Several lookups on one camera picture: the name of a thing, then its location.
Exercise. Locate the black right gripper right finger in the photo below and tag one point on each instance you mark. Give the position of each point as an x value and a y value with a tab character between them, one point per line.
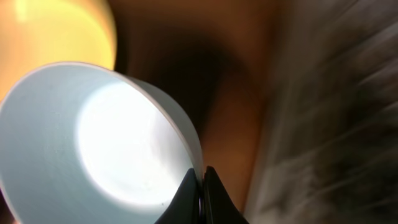
219	208

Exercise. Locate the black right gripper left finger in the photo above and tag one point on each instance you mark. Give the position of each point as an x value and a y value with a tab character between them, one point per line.
185	205

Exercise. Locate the light blue bowl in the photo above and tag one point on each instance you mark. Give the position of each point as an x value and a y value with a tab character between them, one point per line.
84	144

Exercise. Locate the grey dishwasher rack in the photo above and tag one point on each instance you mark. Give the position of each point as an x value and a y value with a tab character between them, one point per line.
329	149

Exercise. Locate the dark brown serving tray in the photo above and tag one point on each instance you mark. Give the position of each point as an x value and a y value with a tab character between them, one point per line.
213	58

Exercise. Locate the yellow plate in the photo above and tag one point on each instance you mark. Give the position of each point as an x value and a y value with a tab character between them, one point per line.
38	32

